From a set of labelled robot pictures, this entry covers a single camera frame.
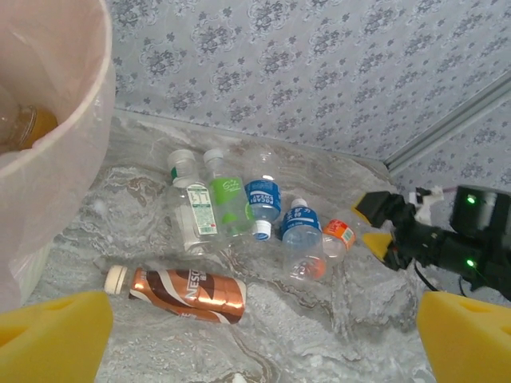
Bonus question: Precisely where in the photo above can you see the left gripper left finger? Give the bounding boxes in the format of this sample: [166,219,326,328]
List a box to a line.
[0,290,114,383]

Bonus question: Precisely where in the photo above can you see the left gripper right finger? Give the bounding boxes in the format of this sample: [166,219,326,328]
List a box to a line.
[417,290,511,383]

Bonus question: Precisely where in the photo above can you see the small bottle orange label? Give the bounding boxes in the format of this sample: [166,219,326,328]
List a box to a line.
[307,218,357,282]

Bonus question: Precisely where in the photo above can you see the clear bottle blue label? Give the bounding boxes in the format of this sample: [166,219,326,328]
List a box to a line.
[280,197,327,286]

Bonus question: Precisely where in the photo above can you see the blue Pocari Sweat bottle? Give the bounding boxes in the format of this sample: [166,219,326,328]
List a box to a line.
[242,149,283,243]

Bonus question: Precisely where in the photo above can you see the copper brown Nescafe bottle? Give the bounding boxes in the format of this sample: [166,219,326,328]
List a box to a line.
[104,265,248,326]

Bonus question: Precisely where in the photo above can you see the bottle with large orange label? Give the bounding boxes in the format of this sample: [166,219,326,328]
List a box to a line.
[0,102,60,155]

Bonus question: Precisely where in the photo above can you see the clear plastic bin liner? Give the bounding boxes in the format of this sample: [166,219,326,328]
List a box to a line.
[0,0,117,314]

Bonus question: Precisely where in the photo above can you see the pink plastic bin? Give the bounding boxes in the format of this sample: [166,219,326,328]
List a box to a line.
[0,0,117,314]

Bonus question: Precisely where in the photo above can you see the clear bottle light green label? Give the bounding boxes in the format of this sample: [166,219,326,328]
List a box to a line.
[202,148,256,251]

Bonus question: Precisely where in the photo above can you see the clear bottle white green label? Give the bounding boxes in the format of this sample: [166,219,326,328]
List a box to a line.
[165,149,220,256]

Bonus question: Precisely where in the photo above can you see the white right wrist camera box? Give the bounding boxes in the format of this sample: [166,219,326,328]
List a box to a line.
[407,185,445,222]

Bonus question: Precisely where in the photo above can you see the aluminium frame post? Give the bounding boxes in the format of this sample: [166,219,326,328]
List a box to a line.
[382,73,511,181]

